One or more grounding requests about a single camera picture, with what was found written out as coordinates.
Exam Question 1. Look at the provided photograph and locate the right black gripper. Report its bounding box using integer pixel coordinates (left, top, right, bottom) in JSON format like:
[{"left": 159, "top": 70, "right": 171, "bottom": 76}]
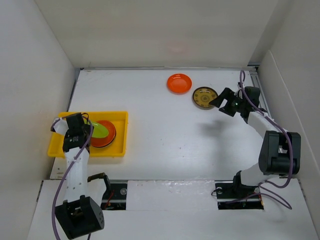
[{"left": 208, "top": 87, "right": 246, "bottom": 117}]

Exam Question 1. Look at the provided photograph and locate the orange plate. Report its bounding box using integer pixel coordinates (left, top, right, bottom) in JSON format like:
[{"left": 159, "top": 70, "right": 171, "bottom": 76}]
[
  {"left": 166, "top": 73, "right": 193, "bottom": 95},
  {"left": 91, "top": 120, "right": 117, "bottom": 148}
]

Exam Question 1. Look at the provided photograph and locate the green plate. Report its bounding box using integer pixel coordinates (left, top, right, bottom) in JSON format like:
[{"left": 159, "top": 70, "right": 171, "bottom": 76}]
[{"left": 91, "top": 121, "right": 109, "bottom": 139}]

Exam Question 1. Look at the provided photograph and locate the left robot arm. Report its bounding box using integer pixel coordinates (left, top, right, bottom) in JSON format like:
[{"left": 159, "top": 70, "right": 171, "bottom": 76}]
[{"left": 50, "top": 112, "right": 112, "bottom": 240}]

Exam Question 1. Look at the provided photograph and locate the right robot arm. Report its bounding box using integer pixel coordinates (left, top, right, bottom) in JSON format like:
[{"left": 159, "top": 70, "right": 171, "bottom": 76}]
[{"left": 209, "top": 86, "right": 301, "bottom": 198}]

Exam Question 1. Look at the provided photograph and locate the yellow plastic bin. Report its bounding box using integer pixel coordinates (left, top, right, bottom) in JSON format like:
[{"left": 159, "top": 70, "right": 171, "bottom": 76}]
[{"left": 47, "top": 111, "right": 129, "bottom": 158}]

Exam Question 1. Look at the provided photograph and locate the yellow patterned plate rear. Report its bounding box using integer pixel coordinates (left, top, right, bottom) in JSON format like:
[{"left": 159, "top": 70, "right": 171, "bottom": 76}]
[{"left": 192, "top": 86, "right": 218, "bottom": 110}]

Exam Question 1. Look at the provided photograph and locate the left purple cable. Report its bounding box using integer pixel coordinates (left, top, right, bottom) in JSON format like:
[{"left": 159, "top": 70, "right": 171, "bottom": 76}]
[{"left": 51, "top": 113, "right": 95, "bottom": 240}]

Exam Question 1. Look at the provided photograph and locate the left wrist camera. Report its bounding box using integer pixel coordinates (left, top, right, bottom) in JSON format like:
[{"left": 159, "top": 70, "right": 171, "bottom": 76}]
[{"left": 50, "top": 117, "right": 69, "bottom": 136}]

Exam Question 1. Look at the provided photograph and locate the right aluminium rail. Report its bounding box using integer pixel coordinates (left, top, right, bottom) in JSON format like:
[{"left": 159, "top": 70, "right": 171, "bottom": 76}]
[{"left": 247, "top": 65, "right": 270, "bottom": 114}]

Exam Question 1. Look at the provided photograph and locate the left base mount slot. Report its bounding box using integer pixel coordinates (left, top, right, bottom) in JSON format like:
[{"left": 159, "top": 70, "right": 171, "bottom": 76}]
[{"left": 100, "top": 181, "right": 128, "bottom": 211}]

